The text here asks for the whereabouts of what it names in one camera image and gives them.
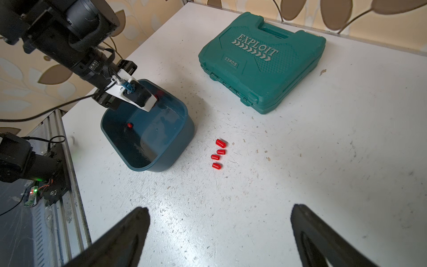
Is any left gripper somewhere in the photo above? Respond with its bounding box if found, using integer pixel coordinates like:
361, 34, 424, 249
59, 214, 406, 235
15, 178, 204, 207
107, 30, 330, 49
80, 50, 137, 110

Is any teal plastic storage box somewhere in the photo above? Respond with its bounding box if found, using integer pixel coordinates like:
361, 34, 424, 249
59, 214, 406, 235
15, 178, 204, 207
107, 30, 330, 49
101, 79, 195, 172

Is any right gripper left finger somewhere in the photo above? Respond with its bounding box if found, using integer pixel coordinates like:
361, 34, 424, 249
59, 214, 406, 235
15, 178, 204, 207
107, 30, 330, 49
66, 207, 151, 267

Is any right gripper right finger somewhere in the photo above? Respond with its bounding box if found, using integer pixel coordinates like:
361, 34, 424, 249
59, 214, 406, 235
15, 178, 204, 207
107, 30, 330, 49
290, 204, 376, 267

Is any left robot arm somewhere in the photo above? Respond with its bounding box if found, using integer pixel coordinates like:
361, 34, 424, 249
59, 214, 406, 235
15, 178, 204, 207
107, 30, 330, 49
1, 1, 137, 183

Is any green tool case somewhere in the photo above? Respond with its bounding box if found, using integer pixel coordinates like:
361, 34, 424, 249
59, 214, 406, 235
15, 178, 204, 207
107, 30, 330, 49
199, 12, 326, 115

